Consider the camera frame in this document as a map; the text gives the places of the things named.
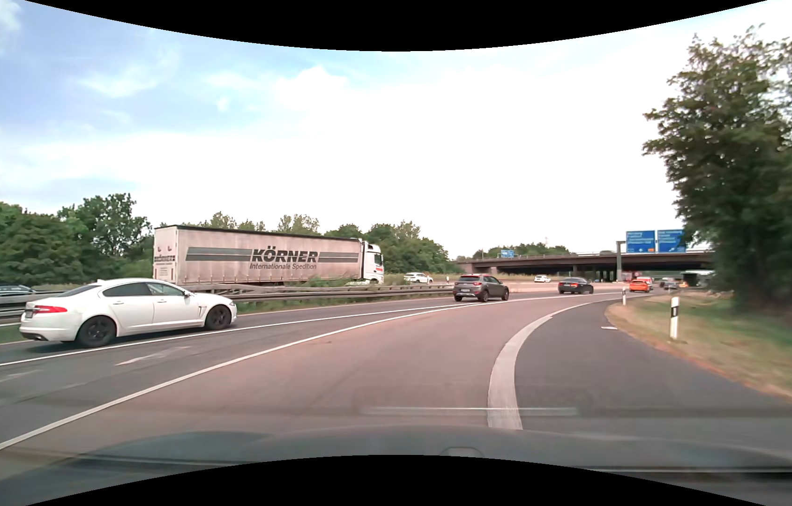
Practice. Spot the concrete road bridge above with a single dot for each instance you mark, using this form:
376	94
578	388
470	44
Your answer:
579	262

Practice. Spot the grass verge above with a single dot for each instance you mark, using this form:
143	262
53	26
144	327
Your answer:
740	344

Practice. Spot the row of green trees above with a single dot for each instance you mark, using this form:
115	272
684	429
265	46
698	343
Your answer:
51	242

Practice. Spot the blue overhead sign gantry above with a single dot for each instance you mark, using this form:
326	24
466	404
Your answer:
652	241

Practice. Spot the white saloon car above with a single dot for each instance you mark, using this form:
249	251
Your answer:
122	309

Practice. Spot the road markings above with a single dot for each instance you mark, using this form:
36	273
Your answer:
503	379

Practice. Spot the grey hatchback car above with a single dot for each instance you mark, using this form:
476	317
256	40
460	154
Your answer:
480	287

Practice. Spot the grey asphalt road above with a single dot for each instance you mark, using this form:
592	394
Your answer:
382	365

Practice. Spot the large green trees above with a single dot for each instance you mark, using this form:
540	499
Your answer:
754	168

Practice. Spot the metal guard rail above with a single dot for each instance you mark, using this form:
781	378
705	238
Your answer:
297	290

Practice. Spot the dark saloon car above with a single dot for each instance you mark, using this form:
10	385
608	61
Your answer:
574	285

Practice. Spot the orange car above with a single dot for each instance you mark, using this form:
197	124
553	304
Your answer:
639	285

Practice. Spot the white articulated lorry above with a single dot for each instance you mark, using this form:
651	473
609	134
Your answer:
262	256

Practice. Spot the car's own bonnet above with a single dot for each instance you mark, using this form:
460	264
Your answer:
396	450

